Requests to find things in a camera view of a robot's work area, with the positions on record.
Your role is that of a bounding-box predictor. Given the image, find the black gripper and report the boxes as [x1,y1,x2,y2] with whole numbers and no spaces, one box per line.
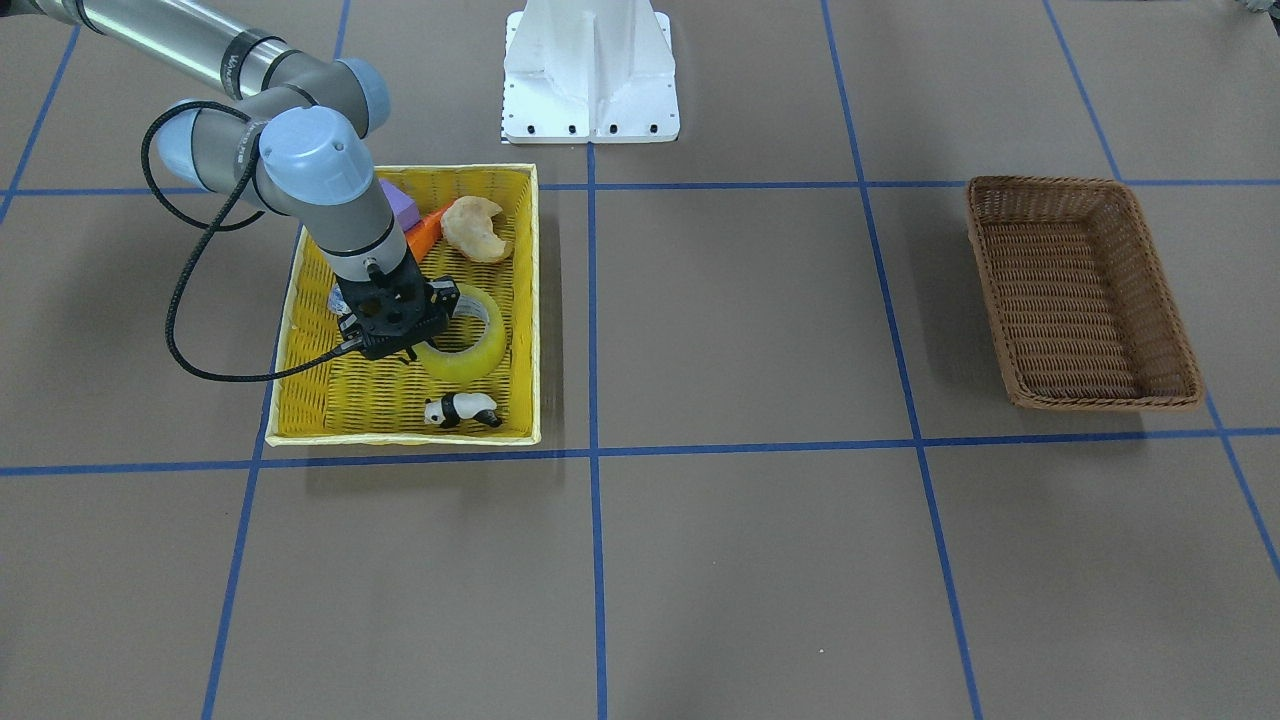
[335,275,461,361]

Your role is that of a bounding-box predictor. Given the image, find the clear packing tape roll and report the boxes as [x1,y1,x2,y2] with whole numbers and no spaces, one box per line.
[412,283,508,384]

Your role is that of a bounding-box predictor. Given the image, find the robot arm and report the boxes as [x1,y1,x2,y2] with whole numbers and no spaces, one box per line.
[3,1,461,375]

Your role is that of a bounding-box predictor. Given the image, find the yellow woven basket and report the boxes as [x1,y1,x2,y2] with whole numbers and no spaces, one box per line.
[265,163,541,446]

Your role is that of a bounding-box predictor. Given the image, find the brown wicker basket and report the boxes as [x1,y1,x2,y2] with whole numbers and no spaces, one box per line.
[965,176,1206,413]

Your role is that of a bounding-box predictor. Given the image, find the orange toy carrot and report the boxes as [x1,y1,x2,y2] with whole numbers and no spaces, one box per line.
[404,206,451,263]

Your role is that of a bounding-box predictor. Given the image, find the purple foam block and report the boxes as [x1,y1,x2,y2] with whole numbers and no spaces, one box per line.
[379,178,422,233]

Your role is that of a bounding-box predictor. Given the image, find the panda toy figure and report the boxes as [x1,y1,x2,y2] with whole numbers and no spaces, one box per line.
[422,392,504,429]

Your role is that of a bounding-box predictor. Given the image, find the toy croissant bread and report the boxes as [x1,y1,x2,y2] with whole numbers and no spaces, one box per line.
[442,196,512,264]

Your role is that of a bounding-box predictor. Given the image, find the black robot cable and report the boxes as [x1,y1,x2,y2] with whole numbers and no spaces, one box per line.
[140,100,364,384]

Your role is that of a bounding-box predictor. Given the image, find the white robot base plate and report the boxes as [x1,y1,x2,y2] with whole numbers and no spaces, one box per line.
[500,1,681,145]

